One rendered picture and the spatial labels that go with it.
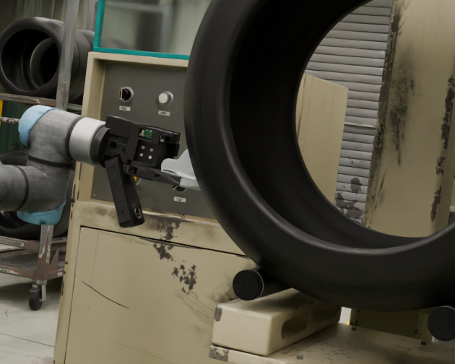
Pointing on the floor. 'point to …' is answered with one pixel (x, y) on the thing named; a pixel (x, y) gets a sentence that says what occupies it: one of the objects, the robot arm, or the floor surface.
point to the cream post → (417, 134)
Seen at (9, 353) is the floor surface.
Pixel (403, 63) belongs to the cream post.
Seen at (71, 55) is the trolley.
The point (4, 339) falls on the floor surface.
